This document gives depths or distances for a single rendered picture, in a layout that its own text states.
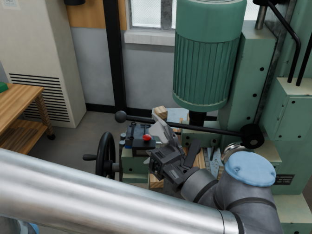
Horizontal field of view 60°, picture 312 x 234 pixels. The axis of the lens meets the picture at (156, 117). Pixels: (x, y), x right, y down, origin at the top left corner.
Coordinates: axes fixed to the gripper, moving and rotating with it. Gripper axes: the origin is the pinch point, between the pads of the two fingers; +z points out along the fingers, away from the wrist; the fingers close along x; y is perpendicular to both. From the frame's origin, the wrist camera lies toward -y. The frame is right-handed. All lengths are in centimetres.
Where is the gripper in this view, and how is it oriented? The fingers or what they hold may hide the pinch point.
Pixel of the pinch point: (150, 131)
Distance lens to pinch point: 80.7
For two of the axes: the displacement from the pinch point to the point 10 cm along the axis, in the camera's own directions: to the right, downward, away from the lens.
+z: -6.2, -5.5, 5.6
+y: -7.8, 3.1, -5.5
